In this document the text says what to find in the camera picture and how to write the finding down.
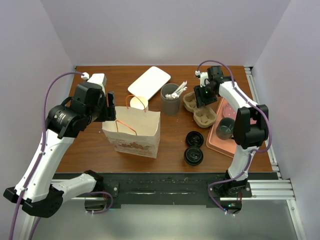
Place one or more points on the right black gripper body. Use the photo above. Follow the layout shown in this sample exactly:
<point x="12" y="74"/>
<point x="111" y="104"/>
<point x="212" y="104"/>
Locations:
<point x="204" y="95"/>

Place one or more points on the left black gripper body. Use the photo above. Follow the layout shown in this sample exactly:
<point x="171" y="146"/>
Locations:
<point x="98" y="113"/>

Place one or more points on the beige paper takeout bag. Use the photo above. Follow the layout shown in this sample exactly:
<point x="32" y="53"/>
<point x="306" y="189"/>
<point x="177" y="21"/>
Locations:
<point x="135" y="131"/>

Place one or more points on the brown paper coffee cup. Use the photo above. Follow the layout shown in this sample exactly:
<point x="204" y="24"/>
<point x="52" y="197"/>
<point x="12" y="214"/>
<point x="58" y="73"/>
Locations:
<point x="193" y="156"/>

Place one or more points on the black coffee cup lid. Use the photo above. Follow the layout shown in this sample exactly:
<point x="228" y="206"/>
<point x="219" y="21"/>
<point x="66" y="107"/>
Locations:
<point x="193" y="155"/>

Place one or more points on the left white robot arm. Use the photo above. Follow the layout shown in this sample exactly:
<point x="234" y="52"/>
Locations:
<point x="36" y="193"/>

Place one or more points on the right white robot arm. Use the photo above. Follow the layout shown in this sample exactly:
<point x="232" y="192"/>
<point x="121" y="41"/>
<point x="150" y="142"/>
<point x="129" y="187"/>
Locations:
<point x="251" y="127"/>

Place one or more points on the cardboard cup carrier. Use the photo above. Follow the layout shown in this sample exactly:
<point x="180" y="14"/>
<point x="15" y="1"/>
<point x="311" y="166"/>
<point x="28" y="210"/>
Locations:
<point x="203" y="116"/>

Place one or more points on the stack of paper cups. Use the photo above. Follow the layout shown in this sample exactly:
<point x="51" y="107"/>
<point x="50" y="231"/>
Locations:
<point x="139" y="102"/>

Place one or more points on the pink dotted plate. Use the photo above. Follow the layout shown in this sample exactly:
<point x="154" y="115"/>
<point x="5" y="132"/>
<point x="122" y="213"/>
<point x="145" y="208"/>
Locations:
<point x="229" y="112"/>

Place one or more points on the dark green mug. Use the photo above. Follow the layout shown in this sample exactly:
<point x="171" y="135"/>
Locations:
<point x="225" y="128"/>

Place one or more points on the grey cylindrical holder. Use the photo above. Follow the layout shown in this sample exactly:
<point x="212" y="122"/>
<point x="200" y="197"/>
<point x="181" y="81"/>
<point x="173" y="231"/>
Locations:
<point x="169" y="107"/>

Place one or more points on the white oblong tray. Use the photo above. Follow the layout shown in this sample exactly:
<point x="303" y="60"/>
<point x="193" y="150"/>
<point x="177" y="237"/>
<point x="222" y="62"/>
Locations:
<point x="149" y="83"/>

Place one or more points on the salmon pink tray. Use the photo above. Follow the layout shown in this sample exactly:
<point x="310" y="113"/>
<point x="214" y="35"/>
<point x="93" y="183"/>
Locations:
<point x="225" y="147"/>

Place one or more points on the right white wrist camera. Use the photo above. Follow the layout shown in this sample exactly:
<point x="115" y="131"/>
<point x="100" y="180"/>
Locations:
<point x="203" y="77"/>

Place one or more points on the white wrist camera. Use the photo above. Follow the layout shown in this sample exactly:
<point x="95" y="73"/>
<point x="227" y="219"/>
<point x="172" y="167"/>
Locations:
<point x="203" y="77"/>
<point x="97" y="78"/>

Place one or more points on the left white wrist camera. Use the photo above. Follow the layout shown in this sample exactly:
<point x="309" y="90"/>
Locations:
<point x="97" y="78"/>

